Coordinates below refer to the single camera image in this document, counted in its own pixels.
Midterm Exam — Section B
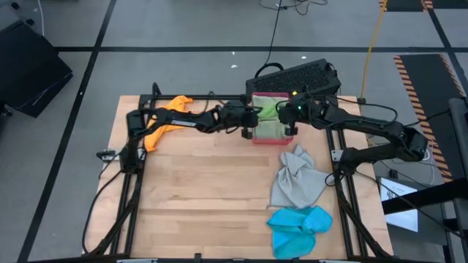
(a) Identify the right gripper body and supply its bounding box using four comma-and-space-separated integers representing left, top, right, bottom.
276, 91, 331, 137

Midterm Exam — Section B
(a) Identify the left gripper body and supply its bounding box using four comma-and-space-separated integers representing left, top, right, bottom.
218, 99, 260, 141

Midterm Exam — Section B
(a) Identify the bright green microfiber towel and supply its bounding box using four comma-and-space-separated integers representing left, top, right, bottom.
255, 103, 283, 121

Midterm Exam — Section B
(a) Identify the orange microfiber towel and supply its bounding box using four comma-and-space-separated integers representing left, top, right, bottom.
144, 94, 194, 153

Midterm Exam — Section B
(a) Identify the grey microfiber towel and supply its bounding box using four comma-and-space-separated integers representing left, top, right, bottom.
269, 144, 334, 210

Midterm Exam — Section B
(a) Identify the blue microfiber towel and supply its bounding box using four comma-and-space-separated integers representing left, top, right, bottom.
267, 206, 333, 261

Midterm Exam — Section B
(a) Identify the black perforated computer case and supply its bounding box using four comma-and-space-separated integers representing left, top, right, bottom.
245, 58, 342, 98

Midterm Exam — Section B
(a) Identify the red plastic bin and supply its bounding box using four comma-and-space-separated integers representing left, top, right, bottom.
250, 91, 295, 146

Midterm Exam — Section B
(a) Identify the black hazard striped mat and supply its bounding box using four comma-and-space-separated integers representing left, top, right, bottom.
378, 0, 468, 12
393, 53, 468, 183

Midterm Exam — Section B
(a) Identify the white paper sheet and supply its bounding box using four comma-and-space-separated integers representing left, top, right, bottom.
380, 177, 419, 233

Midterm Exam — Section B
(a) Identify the black equipment case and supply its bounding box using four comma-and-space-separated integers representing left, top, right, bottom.
0, 20, 74, 118

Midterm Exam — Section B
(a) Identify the black floor cable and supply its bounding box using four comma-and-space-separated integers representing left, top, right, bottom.
254, 0, 329, 78

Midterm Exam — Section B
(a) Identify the long yellow cable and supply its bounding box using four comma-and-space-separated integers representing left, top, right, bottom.
360, 0, 388, 105

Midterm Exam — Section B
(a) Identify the white power cable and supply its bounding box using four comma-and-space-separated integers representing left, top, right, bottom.
422, 148, 438, 186

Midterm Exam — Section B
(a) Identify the black metal cart frame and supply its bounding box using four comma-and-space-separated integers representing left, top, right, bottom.
382, 97, 468, 263

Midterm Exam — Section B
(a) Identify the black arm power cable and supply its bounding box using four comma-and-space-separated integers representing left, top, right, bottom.
82, 168, 125, 255

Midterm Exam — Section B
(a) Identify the thin white cable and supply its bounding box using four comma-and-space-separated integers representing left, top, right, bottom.
36, 0, 46, 37

